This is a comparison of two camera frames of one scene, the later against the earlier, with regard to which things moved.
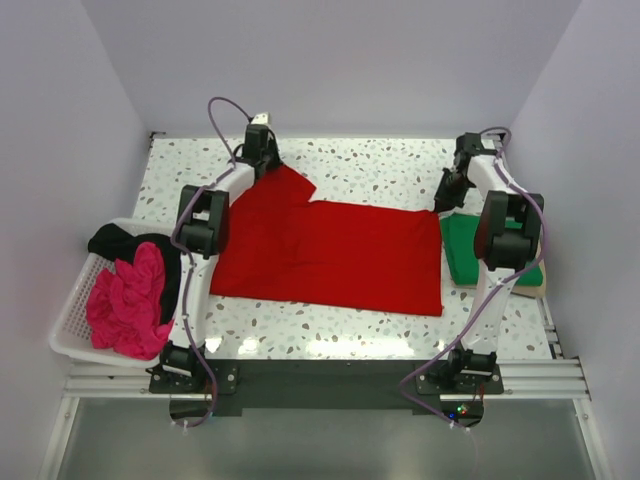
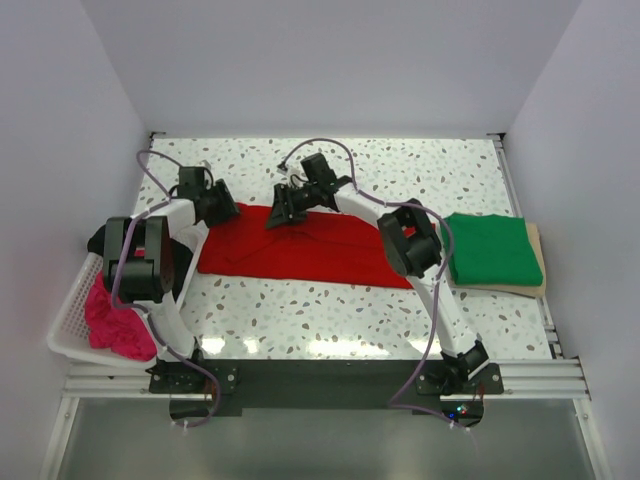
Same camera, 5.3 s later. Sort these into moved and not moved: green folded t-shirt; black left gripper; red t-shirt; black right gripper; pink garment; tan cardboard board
Moved: red t-shirt; black right gripper; black left gripper
Not moved: tan cardboard board; pink garment; green folded t-shirt
